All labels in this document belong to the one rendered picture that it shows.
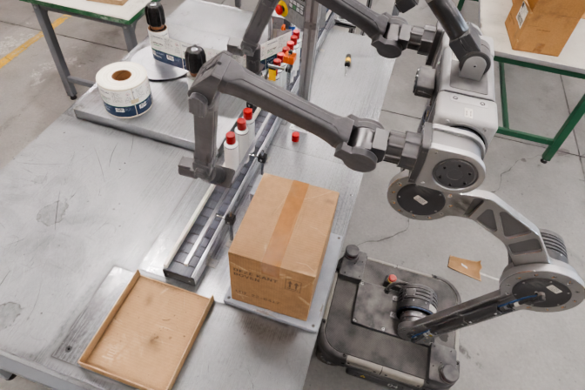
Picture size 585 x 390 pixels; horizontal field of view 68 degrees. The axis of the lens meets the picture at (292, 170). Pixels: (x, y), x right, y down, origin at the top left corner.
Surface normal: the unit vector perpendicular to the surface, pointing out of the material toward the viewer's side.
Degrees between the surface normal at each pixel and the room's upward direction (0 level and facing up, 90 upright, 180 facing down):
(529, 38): 89
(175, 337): 0
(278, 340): 0
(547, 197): 0
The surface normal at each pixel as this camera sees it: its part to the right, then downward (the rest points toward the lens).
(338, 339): 0.07, -0.68
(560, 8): -0.18, 0.82
